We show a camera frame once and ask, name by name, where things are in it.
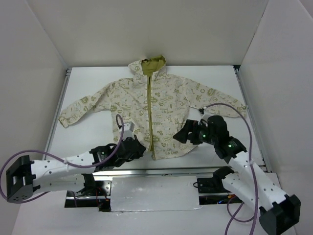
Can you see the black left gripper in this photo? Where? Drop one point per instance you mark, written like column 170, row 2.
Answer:
column 133, row 150

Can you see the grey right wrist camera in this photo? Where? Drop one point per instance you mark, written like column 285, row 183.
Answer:
column 204, row 115

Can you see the aluminium right frame rail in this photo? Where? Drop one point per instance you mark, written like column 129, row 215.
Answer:
column 262, row 151

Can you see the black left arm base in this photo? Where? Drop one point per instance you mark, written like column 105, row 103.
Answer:
column 98, row 191

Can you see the aluminium left frame rail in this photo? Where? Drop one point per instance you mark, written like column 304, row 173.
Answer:
column 58, row 109

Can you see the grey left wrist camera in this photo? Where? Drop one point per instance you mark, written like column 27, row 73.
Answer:
column 127, row 130

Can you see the aluminium frame rail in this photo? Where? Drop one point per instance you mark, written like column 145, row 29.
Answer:
column 58, row 109
column 262, row 151

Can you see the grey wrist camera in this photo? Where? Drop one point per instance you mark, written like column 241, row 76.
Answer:
column 204, row 115
column 127, row 130

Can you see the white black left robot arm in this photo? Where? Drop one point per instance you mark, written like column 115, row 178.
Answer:
column 26, row 178

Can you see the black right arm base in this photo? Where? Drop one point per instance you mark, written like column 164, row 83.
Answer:
column 213, row 184

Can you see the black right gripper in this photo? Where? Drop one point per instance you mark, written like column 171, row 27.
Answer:
column 191, row 134

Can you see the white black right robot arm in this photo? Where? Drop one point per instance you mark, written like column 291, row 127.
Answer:
column 277, row 211

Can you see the white foam board cover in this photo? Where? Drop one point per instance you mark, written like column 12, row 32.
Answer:
column 153, row 194

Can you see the cream green printed hooded jacket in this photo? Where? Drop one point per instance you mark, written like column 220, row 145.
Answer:
column 157, row 103

